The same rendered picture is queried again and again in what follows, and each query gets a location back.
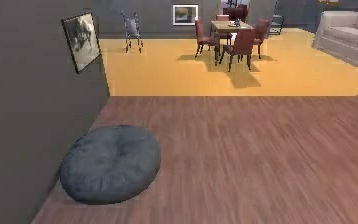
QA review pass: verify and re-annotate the red dining chair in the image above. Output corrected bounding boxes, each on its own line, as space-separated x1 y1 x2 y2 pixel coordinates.
218 28 257 73
215 14 234 45
252 18 271 60
194 18 220 59

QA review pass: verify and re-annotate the round grey floor cushion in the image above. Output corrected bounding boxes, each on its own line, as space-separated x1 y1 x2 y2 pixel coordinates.
59 124 162 205

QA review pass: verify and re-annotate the grey folding chair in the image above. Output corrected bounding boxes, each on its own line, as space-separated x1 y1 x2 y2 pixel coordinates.
120 10 144 54

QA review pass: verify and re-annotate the white framed picture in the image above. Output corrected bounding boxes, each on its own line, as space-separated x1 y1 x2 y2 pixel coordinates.
172 4 199 26

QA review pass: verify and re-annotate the wooden dining table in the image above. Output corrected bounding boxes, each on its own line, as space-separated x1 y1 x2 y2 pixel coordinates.
210 20 255 67

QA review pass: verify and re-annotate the dark red cabinet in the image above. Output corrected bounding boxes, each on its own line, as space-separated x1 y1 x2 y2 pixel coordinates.
222 4 249 22

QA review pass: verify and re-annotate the black framed grey picture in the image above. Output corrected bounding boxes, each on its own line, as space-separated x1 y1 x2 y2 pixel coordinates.
60 12 102 74

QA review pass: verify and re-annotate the dark teal armchair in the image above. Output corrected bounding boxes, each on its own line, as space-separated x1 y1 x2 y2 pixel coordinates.
268 14 285 36

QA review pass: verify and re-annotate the beige sofa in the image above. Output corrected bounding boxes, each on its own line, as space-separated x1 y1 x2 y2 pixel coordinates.
311 0 358 73

